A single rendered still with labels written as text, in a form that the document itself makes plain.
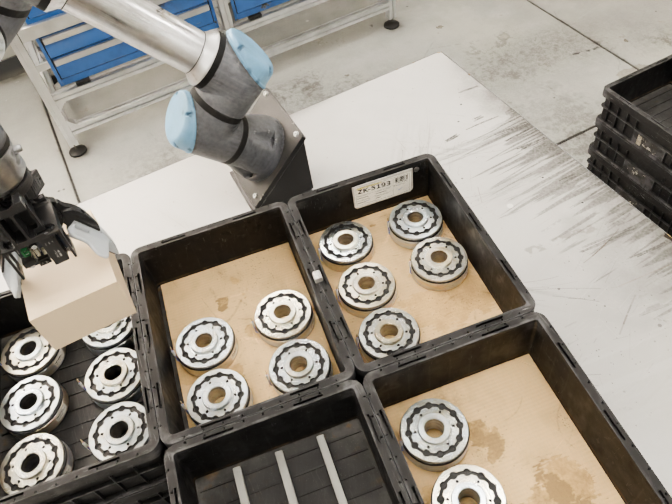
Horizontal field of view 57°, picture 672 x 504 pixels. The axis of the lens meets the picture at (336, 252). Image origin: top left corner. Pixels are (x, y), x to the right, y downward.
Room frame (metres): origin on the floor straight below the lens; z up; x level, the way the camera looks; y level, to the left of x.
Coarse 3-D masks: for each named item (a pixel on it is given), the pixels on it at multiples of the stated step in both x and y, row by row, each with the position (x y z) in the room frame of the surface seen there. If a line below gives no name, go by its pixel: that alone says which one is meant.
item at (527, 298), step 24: (384, 168) 0.87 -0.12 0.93; (312, 192) 0.85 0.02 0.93; (456, 192) 0.78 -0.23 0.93; (312, 264) 0.67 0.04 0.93; (504, 264) 0.60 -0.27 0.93; (336, 312) 0.57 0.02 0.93; (528, 312) 0.50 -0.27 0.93; (456, 336) 0.48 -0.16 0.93; (360, 360) 0.47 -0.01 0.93; (384, 360) 0.47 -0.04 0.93
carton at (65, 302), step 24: (72, 240) 0.64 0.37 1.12; (48, 264) 0.60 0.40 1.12; (72, 264) 0.60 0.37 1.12; (96, 264) 0.59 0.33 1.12; (24, 288) 0.57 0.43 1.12; (48, 288) 0.56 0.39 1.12; (72, 288) 0.55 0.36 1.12; (96, 288) 0.55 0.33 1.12; (120, 288) 0.55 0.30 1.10; (48, 312) 0.52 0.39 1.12; (72, 312) 0.53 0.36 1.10; (96, 312) 0.54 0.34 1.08; (120, 312) 0.54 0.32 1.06; (48, 336) 0.51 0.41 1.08; (72, 336) 0.52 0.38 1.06
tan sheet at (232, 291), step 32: (256, 256) 0.80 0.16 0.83; (288, 256) 0.78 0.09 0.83; (192, 288) 0.75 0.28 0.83; (224, 288) 0.74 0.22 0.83; (256, 288) 0.72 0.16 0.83; (288, 288) 0.71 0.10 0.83; (192, 320) 0.68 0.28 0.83; (224, 320) 0.66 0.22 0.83; (256, 352) 0.58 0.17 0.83; (192, 384) 0.54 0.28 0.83; (256, 384) 0.52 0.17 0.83
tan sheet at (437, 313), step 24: (384, 216) 0.84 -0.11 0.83; (312, 240) 0.81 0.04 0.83; (384, 240) 0.78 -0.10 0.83; (384, 264) 0.72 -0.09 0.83; (408, 264) 0.71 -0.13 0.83; (408, 288) 0.66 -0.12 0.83; (456, 288) 0.64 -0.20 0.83; (480, 288) 0.63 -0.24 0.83; (408, 312) 0.61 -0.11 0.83; (432, 312) 0.60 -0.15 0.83; (456, 312) 0.59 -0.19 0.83; (480, 312) 0.58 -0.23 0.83; (432, 336) 0.55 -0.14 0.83
